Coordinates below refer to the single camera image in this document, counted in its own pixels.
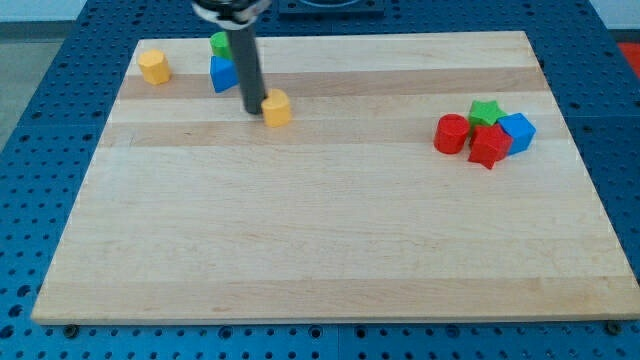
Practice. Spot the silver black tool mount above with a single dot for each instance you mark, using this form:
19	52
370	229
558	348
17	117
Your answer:
230	11

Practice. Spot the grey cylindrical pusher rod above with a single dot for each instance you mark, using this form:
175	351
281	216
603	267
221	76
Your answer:
245	56

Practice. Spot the blue triangle block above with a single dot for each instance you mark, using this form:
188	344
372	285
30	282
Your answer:
223	74

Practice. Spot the yellow hexagon block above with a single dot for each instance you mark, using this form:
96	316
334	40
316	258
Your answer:
154	67

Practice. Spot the green round block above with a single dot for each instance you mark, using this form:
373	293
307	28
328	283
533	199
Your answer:
219	45

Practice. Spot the yellow rounded block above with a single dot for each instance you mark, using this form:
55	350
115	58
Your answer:
276	108

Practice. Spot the light wooden board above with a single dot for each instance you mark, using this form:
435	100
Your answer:
194	212

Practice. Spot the red cylinder block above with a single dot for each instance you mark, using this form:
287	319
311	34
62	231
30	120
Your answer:
451	133

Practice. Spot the green star block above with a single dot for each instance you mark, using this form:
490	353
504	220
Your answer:
485	113

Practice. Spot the red star block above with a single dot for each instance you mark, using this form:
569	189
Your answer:
489	145

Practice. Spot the blue cube block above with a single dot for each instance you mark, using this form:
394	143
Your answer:
520	129

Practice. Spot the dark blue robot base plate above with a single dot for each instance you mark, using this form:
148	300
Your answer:
329	7

